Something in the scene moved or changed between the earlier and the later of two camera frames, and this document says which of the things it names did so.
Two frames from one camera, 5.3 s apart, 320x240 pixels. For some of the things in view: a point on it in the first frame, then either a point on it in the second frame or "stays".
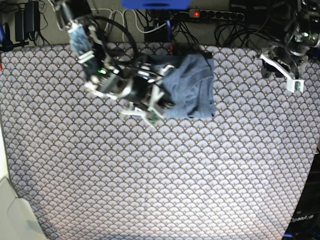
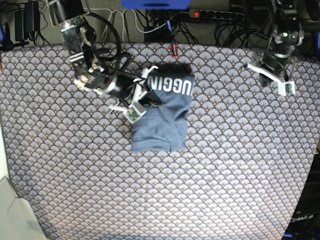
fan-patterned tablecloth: (84, 170) stays
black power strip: (216, 14) stays
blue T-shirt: (189, 83) → (164, 127)
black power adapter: (27, 20) stays
